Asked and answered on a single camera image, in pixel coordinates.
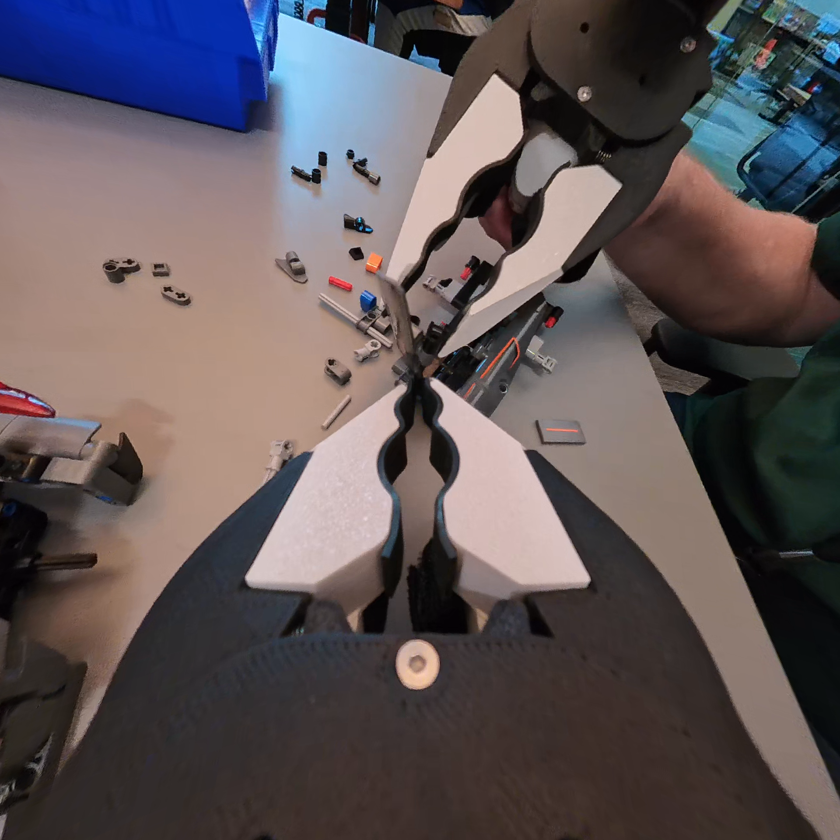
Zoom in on black lego tile red stripe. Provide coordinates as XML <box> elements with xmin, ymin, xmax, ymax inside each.
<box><xmin>535</xmin><ymin>417</ymin><xmax>588</xmax><ymax>448</ymax></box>

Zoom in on lego car chassis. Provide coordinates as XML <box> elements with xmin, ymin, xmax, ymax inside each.
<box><xmin>0</xmin><ymin>382</ymin><xmax>144</xmax><ymax>811</ymax></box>

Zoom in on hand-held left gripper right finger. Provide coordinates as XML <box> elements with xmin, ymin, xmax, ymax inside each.
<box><xmin>427</xmin><ymin>379</ymin><xmax>592</xmax><ymax>627</ymax></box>

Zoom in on person's dark blue pants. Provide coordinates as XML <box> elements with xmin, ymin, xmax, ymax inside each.
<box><xmin>742</xmin><ymin>564</ymin><xmax>840</xmax><ymax>775</ymax></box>

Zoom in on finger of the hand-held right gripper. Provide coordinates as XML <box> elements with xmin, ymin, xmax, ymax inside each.
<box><xmin>386</xmin><ymin>74</ymin><xmax>528</xmax><ymax>291</ymax></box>
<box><xmin>445</xmin><ymin>163</ymin><xmax>624</xmax><ymax>355</ymax></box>

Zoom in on blue plastic bin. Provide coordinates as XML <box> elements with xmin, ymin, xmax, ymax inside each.
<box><xmin>0</xmin><ymin>0</ymin><xmax>280</xmax><ymax>133</ymax></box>

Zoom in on person's right hand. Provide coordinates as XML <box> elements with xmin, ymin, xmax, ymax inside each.
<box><xmin>478</xmin><ymin>185</ymin><xmax>521</xmax><ymax>249</ymax></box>

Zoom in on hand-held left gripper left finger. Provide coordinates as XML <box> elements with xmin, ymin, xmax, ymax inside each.
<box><xmin>246</xmin><ymin>384</ymin><xmax>417</xmax><ymax>634</ymax></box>

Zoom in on grey lego axle red bushes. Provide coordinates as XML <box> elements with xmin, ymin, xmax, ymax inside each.
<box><xmin>261</xmin><ymin>438</ymin><xmax>295</xmax><ymax>484</ymax></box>

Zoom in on scattered small lego pieces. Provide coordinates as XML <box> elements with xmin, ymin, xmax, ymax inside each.
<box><xmin>274</xmin><ymin>150</ymin><xmax>421</xmax><ymax>431</ymax></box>

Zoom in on person's right forearm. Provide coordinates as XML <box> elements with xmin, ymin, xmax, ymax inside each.
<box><xmin>602</xmin><ymin>153</ymin><xmax>826</xmax><ymax>349</ymax></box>

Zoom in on grey lego assembly orange stripe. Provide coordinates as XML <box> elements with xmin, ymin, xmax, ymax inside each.
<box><xmin>376</xmin><ymin>256</ymin><xmax>565</xmax><ymax>419</ymax></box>

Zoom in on black office chair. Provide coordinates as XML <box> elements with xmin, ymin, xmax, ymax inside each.
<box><xmin>645</xmin><ymin>318</ymin><xmax>795</xmax><ymax>396</ymax></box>

